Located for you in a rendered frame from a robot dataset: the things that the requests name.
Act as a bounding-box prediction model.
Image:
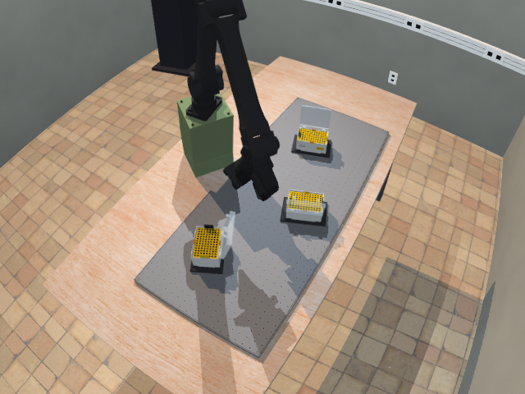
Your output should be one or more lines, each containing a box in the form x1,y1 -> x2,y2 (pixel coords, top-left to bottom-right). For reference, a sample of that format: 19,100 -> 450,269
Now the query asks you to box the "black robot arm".
186,0 -> 280,201

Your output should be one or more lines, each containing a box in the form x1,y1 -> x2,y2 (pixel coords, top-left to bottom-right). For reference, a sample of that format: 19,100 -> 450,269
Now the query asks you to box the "yellow plate with black holes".
193,225 -> 221,259

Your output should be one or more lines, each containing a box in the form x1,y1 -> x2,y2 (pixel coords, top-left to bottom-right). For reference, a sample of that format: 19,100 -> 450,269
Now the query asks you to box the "yellow tip rack with black holes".
289,191 -> 323,203
298,129 -> 327,144

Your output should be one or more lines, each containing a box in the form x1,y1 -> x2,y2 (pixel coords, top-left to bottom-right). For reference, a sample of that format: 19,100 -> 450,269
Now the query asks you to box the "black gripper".
223,157 -> 251,190

